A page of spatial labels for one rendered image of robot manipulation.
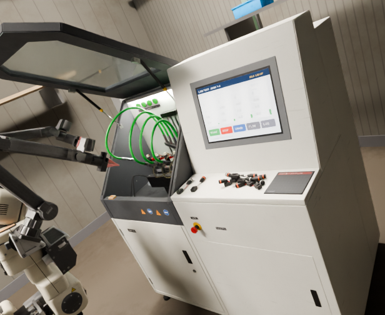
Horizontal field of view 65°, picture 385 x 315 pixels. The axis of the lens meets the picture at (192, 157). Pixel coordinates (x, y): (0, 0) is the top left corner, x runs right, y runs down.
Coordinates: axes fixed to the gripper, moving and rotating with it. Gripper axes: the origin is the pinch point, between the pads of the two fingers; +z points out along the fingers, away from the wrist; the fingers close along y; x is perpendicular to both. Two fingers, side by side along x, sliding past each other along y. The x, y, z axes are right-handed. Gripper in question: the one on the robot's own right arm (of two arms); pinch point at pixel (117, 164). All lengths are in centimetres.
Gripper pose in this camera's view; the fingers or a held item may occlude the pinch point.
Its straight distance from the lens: 164.6
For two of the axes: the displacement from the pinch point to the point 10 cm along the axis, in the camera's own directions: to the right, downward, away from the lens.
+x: -5.8, -0.6, 8.1
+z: 7.9, 2.2, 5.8
